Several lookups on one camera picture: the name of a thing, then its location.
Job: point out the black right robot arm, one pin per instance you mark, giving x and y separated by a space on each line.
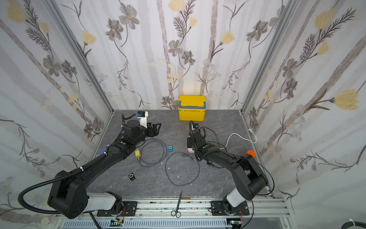
249 178

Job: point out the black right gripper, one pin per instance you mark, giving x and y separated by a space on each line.
193 137

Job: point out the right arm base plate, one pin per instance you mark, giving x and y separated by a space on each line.
223 208

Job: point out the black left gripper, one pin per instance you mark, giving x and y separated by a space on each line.
155 131

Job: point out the orange cylindrical bottle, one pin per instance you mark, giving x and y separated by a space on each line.
252 153

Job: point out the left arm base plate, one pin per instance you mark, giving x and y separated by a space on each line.
124 208

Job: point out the black mp3 player left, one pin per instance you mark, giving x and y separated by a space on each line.
131 176

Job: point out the yellow usb charger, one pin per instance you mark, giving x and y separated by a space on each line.
138 154

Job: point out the blue transparent plastic case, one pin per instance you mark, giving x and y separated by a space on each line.
103 150

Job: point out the yellow storage box grey handle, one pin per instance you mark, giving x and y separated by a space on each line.
192 107

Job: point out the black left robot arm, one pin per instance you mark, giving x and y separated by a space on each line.
69 194

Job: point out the white slotted cable duct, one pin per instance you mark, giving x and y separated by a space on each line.
165 224

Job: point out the black handled scissors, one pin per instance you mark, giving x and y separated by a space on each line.
176 213

